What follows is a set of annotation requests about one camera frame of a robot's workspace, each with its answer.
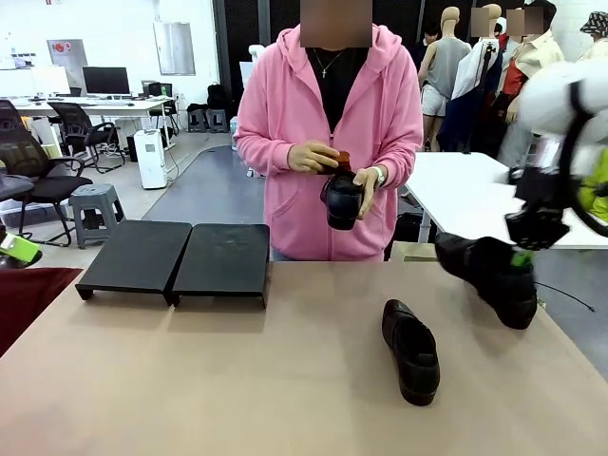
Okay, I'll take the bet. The mannequin in cream jacket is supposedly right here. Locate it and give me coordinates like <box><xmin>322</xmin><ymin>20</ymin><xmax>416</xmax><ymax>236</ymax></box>
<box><xmin>496</xmin><ymin>0</ymin><xmax>566</xmax><ymax>158</ymax></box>

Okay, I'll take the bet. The person's left hand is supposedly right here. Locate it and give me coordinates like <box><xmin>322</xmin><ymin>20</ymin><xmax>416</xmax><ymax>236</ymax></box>
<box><xmin>354</xmin><ymin>166</ymin><xmax>382</xmax><ymax>221</ymax></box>

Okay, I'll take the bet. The person's left forearm pink sleeve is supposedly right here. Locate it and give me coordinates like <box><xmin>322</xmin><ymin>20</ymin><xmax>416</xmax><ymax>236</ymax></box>
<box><xmin>377</xmin><ymin>142</ymin><xmax>424</xmax><ymax>191</ymax></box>

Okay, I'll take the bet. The white monitor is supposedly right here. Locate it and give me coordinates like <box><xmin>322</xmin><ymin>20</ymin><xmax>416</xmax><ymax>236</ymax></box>
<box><xmin>30</xmin><ymin>65</ymin><xmax>71</xmax><ymax>96</ymax></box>
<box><xmin>0</xmin><ymin>68</ymin><xmax>37</xmax><ymax>99</ymax></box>

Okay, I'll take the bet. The black ankle shoe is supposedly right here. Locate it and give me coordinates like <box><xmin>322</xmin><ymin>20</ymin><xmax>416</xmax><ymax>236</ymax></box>
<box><xmin>434</xmin><ymin>232</ymin><xmax>539</xmax><ymax>331</ymax></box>

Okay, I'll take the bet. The black chunky round-toe shoe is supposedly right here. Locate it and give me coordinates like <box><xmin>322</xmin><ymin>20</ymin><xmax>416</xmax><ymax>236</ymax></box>
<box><xmin>320</xmin><ymin>170</ymin><xmax>368</xmax><ymax>233</ymax></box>

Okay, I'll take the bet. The mannequin with white navy garments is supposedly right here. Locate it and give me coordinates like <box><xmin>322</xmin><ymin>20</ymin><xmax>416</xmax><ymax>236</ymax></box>
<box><xmin>439</xmin><ymin>3</ymin><xmax>504</xmax><ymax>154</ymax></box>

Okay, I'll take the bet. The person in pink hoodie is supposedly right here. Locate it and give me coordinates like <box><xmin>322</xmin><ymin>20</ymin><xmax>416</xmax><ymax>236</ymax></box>
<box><xmin>233</xmin><ymin>0</ymin><xmax>425</xmax><ymax>263</ymax></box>

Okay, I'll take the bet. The metal wall panel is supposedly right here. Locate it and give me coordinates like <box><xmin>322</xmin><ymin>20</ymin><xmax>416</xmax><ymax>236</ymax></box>
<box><xmin>152</xmin><ymin>21</ymin><xmax>197</xmax><ymax>76</ymax></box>

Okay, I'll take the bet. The black backpack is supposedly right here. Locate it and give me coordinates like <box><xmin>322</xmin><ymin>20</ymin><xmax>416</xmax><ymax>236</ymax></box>
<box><xmin>206</xmin><ymin>83</ymin><xmax>228</xmax><ymax>111</ymax></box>

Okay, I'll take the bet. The black computer monitor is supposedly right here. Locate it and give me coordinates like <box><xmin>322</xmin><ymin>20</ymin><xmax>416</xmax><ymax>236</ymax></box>
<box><xmin>82</xmin><ymin>66</ymin><xmax>131</xmax><ymax>96</ymax></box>

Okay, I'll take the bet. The beige box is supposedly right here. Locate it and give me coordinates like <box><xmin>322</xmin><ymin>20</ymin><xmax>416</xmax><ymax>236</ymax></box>
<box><xmin>389</xmin><ymin>240</ymin><xmax>443</xmax><ymax>263</ymax></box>

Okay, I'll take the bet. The black loafer shoe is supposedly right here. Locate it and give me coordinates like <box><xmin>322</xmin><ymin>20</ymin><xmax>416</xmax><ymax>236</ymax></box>
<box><xmin>381</xmin><ymin>298</ymin><xmax>441</xmax><ymax>407</ymax></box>

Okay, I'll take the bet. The silver cross necklace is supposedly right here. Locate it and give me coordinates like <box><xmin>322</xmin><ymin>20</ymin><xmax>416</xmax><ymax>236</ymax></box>
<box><xmin>311</xmin><ymin>47</ymin><xmax>348</xmax><ymax>80</ymax></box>

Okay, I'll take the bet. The black right arm hose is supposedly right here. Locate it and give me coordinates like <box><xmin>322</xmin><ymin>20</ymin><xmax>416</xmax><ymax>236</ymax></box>
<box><xmin>558</xmin><ymin>78</ymin><xmax>608</xmax><ymax>237</ymax></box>

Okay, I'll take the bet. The black metal shoe stand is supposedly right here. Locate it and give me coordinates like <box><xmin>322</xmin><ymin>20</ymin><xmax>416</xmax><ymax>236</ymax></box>
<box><xmin>74</xmin><ymin>218</ymin><xmax>194</xmax><ymax>308</ymax></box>
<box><xmin>170</xmin><ymin>222</ymin><xmax>272</xmax><ymax>311</ymax></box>

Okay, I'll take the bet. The brown shoe brush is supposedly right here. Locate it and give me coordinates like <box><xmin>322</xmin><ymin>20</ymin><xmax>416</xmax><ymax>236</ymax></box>
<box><xmin>327</xmin><ymin>150</ymin><xmax>352</xmax><ymax>176</ymax></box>

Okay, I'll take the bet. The thin black cable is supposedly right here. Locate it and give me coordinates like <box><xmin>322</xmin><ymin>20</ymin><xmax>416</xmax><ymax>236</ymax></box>
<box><xmin>532</xmin><ymin>279</ymin><xmax>598</xmax><ymax>314</ymax></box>

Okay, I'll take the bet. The white board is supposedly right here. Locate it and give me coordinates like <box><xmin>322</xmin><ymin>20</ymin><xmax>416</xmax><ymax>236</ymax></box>
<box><xmin>239</xmin><ymin>61</ymin><xmax>258</xmax><ymax>94</ymax></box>

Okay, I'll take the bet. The white dehumidifier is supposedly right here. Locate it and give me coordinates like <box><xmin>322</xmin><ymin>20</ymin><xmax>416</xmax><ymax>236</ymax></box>
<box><xmin>133</xmin><ymin>128</ymin><xmax>168</xmax><ymax>190</ymax></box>

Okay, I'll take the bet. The white office desk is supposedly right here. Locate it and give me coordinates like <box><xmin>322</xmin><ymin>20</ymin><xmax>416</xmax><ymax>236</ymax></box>
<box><xmin>0</xmin><ymin>96</ymin><xmax>176</xmax><ymax>158</ymax></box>

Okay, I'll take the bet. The person's right forearm pink sleeve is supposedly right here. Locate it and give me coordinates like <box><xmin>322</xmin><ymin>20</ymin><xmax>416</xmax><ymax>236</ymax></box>
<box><xmin>235</xmin><ymin>130</ymin><xmax>294</xmax><ymax>172</ymax></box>

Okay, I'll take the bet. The grey board with red signs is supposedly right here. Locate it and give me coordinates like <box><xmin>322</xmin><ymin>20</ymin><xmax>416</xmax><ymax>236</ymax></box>
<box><xmin>46</xmin><ymin>38</ymin><xmax>89</xmax><ymax>67</ymax></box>

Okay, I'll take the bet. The mannequin in grey tank top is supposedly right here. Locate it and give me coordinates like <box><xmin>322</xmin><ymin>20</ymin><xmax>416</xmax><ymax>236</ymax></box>
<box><xmin>417</xmin><ymin>5</ymin><xmax>474</xmax><ymax>154</ymax></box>

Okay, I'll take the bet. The background person in black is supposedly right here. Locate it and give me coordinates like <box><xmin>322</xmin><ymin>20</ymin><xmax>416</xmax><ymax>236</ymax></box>
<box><xmin>416</xmin><ymin>18</ymin><xmax>443</xmax><ymax>66</ymax></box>

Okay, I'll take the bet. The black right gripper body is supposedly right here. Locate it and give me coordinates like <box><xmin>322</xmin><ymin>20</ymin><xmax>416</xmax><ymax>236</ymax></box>
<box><xmin>503</xmin><ymin>165</ymin><xmax>571</xmax><ymax>252</ymax></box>

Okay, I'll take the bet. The person's right hand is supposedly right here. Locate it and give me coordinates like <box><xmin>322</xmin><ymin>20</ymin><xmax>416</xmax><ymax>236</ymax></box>
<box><xmin>288</xmin><ymin>141</ymin><xmax>341</xmax><ymax>176</ymax></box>

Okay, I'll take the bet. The background person red mask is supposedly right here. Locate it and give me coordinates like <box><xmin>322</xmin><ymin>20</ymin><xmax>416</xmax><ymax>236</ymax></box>
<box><xmin>491</xmin><ymin>16</ymin><xmax>509</xmax><ymax>53</ymax></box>

